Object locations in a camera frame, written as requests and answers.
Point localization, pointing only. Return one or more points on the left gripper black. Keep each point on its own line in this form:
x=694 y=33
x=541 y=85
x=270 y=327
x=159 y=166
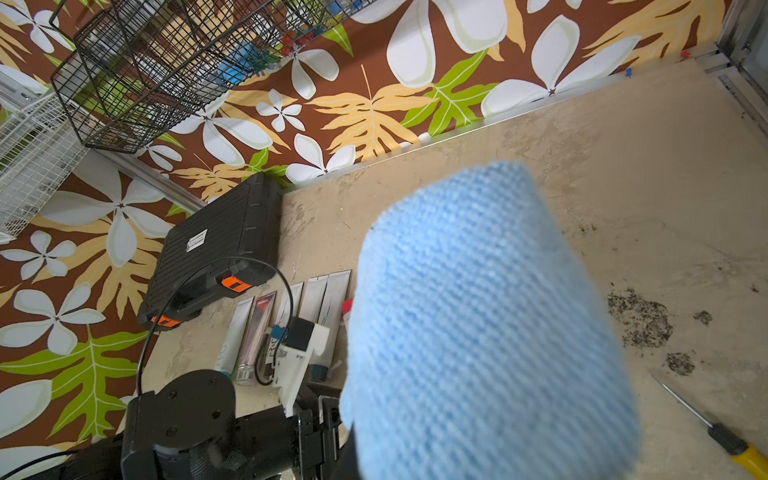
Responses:
x=266 y=444

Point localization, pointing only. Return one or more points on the white tube teal cap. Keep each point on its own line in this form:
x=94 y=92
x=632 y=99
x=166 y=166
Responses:
x=228 y=354

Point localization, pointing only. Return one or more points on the silver purple toothpaste tube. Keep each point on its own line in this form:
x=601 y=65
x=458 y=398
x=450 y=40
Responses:
x=258 y=320

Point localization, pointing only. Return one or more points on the white tube grey cap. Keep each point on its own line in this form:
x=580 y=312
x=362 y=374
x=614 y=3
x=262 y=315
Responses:
x=330 y=317

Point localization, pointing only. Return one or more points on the white tube orange cap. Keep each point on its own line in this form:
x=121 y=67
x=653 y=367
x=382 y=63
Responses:
x=312 y=299

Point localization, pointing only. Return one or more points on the blue microfiber cloth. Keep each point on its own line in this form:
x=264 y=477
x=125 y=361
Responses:
x=478 y=347

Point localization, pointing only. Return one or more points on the white tube black cap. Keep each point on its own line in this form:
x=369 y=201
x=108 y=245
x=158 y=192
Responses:
x=282 y=318

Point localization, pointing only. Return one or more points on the white tube pink cap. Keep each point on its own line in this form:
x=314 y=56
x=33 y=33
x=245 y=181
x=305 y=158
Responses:
x=346 y=312

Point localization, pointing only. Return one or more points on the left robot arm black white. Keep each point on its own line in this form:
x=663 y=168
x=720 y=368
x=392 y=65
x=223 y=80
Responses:
x=190 y=430

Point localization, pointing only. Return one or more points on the black tool case orange latches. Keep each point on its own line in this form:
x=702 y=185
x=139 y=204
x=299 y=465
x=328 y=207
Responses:
x=226 y=248

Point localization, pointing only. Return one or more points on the blue object in basket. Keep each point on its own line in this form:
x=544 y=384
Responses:
x=240 y=65

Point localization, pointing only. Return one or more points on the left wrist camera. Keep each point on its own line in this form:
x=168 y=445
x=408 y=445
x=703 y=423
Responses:
x=300 y=341

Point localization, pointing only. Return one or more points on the white wire basket left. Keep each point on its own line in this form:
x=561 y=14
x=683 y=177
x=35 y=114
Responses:
x=39 y=150

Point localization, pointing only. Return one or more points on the black wire basket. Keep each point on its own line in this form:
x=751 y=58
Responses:
x=141 y=67

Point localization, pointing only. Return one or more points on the yellow handle screwdriver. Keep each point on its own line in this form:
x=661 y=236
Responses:
x=739 y=450

